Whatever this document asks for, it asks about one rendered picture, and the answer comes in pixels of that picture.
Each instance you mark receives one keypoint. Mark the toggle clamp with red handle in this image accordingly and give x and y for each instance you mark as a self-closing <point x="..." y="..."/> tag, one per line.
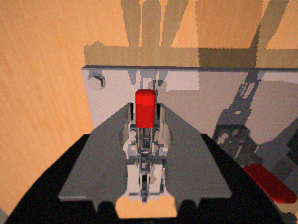
<point x="145" y="114"/>

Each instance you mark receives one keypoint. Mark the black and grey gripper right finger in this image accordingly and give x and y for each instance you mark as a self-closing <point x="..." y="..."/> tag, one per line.
<point x="197" y="168"/>

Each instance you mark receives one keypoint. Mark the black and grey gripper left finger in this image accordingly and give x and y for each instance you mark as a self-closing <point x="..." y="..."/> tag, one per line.
<point x="92" y="170"/>

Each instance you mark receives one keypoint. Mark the grey metal fixture plate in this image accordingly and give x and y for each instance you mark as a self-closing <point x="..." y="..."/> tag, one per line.
<point x="265" y="100"/>

